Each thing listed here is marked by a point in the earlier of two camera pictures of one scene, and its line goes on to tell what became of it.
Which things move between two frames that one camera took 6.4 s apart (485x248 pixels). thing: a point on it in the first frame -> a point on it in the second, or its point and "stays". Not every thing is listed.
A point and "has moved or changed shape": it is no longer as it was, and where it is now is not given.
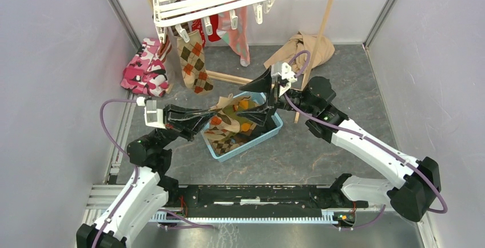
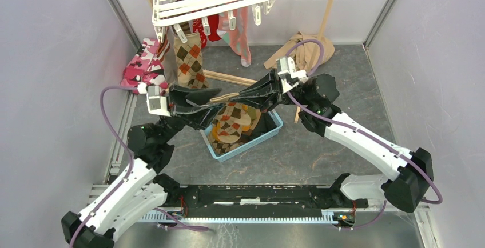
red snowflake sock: x=197 y=24 stays
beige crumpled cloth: x=319 y=50 stays
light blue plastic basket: x=227 y=155 stays
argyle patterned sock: x=220 y=123 has moved or changed shape
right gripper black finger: x=259 y=115 -> x=262 y=100
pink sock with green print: x=236 y=39 stays
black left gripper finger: x=177 y=113 -> x=201 y=97
